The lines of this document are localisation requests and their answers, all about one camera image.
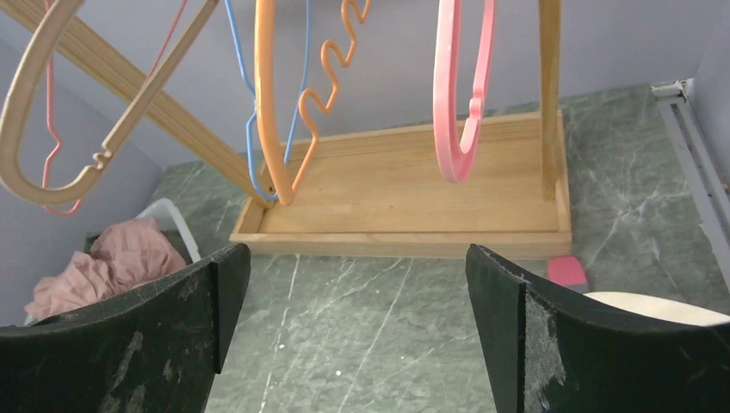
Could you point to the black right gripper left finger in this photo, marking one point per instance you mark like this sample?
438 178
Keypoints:
155 348

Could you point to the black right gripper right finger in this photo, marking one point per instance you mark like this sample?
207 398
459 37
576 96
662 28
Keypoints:
548 348

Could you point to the pink pleated skirt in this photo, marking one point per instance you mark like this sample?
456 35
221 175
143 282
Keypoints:
124 256

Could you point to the thick pink plastic hanger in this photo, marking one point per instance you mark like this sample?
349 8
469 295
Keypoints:
455 152

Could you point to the beige wooden hanger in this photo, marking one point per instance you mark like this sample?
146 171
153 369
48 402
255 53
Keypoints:
20 98

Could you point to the orange wavy plastic hanger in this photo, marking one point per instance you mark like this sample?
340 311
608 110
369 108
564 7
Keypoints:
286 186

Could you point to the small pink block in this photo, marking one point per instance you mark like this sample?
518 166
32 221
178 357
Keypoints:
568 272

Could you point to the cream cylinder with orange base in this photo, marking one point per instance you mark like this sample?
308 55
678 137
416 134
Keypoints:
660 308

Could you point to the white plastic laundry basket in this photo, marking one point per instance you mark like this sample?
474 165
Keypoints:
174 227

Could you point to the wooden clothes rack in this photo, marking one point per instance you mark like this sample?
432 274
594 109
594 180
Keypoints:
379 193

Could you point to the thin pink wire hanger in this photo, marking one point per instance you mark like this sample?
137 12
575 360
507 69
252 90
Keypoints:
50 104

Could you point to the grey aluminium rail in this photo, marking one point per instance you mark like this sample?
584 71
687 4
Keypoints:
706 188

